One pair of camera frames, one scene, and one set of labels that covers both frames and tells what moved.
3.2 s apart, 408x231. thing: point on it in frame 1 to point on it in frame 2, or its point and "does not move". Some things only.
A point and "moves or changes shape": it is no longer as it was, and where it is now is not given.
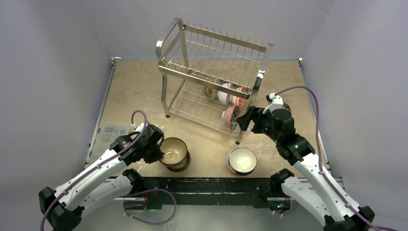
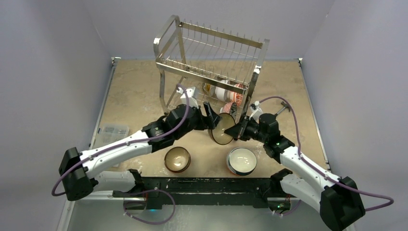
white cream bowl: (214, 96) to (209, 89)
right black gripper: (250, 118) to (243, 130)
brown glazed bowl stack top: (176, 158) to (218, 133)
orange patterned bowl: (241, 101) moves or changes shape
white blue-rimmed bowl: (242, 161) does not move
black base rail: (200, 192) does not move
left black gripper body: (153, 153) to (199, 122)
